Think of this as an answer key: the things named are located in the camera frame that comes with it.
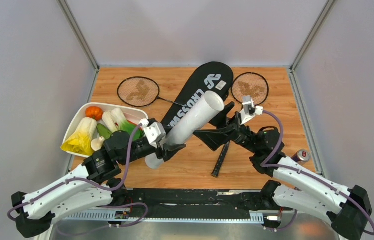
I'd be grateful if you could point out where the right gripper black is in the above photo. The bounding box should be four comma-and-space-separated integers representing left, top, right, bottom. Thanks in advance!
192, 102, 259, 155

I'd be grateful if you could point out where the white shuttlecock tube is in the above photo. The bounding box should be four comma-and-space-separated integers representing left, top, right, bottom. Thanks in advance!
145, 91, 224, 169

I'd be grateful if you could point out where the black racket bag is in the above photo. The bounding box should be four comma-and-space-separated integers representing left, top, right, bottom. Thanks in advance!
161, 61, 234, 127

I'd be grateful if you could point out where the badminton racket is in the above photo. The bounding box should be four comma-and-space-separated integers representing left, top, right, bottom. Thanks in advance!
116, 76, 186, 108
211, 72, 269, 178

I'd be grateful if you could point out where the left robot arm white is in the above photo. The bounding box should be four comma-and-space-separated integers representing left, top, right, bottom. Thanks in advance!
7, 119, 185, 238

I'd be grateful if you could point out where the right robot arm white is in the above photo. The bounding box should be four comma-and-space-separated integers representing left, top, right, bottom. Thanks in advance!
193, 112, 374, 240

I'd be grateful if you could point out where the white plastic tray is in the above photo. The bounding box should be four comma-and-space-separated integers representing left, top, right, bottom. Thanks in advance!
61, 102, 148, 158

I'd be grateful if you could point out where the green bok choy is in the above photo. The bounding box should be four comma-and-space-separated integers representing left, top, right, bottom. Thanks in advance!
111, 107, 136, 134

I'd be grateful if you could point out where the white bok choy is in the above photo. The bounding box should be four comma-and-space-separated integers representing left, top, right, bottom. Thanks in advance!
102, 111, 119, 133

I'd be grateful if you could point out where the white mushroom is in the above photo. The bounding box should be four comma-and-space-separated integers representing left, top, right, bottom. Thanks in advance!
90, 136, 105, 152

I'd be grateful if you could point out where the small orange pumpkin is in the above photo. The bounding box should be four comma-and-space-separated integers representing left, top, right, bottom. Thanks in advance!
85, 106, 103, 121

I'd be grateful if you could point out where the yellow napa cabbage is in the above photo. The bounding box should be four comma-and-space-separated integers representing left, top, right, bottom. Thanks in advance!
60, 117, 97, 156

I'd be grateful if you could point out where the energy drink can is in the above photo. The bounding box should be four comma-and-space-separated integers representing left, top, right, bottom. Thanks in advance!
291, 149, 311, 165

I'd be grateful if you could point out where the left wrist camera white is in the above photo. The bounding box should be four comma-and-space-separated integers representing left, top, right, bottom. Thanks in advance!
139, 118, 166, 149

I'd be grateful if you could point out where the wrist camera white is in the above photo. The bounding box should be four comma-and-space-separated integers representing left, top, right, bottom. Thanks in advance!
239, 95, 263, 125
139, 118, 166, 149

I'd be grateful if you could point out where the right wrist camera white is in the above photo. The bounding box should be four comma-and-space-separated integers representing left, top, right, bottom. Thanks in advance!
239, 95, 263, 125

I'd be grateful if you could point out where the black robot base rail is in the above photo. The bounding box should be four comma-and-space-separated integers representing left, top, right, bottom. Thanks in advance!
110, 188, 280, 220

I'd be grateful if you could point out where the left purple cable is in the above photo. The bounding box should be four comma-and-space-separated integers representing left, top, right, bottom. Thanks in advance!
7, 123, 148, 233

